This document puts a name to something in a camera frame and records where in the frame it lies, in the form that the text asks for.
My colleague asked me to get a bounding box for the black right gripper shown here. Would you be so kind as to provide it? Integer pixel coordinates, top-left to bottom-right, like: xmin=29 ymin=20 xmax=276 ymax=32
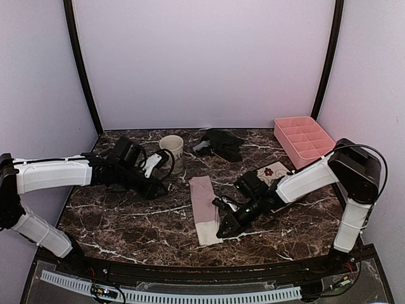
xmin=216 ymin=196 xmax=265 ymax=238

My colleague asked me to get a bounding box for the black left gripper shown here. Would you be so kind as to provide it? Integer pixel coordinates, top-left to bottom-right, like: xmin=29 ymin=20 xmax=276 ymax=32
xmin=115 ymin=164 xmax=169 ymax=201

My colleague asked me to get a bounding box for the pink and white underwear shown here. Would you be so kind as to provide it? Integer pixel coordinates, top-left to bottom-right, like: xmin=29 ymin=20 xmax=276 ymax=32
xmin=189 ymin=175 xmax=223 ymax=246

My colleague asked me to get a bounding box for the black striped underwear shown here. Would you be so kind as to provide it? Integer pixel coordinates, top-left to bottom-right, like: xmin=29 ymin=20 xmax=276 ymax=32
xmin=193 ymin=129 xmax=244 ymax=163

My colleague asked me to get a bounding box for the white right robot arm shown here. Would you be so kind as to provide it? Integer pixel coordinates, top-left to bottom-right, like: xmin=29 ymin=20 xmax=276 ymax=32
xmin=213 ymin=138 xmax=388 ymax=275

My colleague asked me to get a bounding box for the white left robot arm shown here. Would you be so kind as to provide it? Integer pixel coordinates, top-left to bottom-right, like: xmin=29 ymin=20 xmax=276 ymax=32
xmin=1 ymin=149 xmax=173 ymax=276

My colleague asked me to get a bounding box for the cream ceramic mug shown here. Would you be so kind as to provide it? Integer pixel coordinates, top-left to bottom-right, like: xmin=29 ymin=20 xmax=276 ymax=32
xmin=159 ymin=135 xmax=184 ymax=175

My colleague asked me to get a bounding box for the floral patterned square coaster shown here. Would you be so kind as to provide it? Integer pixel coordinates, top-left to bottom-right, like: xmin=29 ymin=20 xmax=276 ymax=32
xmin=256 ymin=161 xmax=290 ymax=186

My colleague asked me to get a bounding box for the pink divided organizer tray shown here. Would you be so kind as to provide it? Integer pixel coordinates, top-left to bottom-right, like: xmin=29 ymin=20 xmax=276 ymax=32
xmin=274 ymin=117 xmax=335 ymax=169

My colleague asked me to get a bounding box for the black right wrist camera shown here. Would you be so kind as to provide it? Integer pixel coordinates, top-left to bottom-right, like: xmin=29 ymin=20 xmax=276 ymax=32
xmin=234 ymin=171 xmax=268 ymax=200

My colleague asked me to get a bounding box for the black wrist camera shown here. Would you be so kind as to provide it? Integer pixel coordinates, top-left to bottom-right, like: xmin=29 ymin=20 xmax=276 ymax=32
xmin=234 ymin=171 xmax=268 ymax=200
xmin=112 ymin=137 xmax=141 ymax=167

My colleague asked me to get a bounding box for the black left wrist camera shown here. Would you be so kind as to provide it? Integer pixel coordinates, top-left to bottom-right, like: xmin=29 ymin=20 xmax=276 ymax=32
xmin=112 ymin=137 xmax=141 ymax=167

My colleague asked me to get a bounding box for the black table edge rail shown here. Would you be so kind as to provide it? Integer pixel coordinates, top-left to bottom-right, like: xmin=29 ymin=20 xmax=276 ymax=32
xmin=31 ymin=245 xmax=377 ymax=286

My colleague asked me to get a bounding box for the left circuit board with wires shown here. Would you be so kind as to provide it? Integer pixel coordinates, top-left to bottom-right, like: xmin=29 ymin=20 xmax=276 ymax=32
xmin=87 ymin=267 xmax=127 ymax=303

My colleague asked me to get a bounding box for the circuit board with wires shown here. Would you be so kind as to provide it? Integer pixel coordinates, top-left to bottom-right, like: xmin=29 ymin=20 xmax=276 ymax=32
xmin=321 ymin=260 xmax=362 ymax=297
xmin=87 ymin=267 xmax=127 ymax=303

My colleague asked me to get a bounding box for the right circuit board with wires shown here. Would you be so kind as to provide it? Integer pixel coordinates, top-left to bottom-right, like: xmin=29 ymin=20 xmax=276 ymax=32
xmin=321 ymin=260 xmax=362 ymax=297

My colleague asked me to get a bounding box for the white slotted cable duct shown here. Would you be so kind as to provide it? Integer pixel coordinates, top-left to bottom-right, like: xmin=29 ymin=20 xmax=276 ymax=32
xmin=39 ymin=270 xmax=302 ymax=303

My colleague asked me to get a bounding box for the black left frame post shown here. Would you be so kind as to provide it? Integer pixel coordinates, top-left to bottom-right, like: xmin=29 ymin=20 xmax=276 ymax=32
xmin=63 ymin=0 xmax=104 ymax=136

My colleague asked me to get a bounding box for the black frame post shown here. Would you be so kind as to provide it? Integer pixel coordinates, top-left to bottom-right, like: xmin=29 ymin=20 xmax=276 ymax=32
xmin=311 ymin=0 xmax=345 ymax=120
xmin=63 ymin=0 xmax=104 ymax=136

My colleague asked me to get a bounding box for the black right frame post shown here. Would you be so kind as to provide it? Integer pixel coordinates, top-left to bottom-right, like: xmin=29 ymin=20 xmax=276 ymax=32
xmin=311 ymin=0 xmax=345 ymax=120

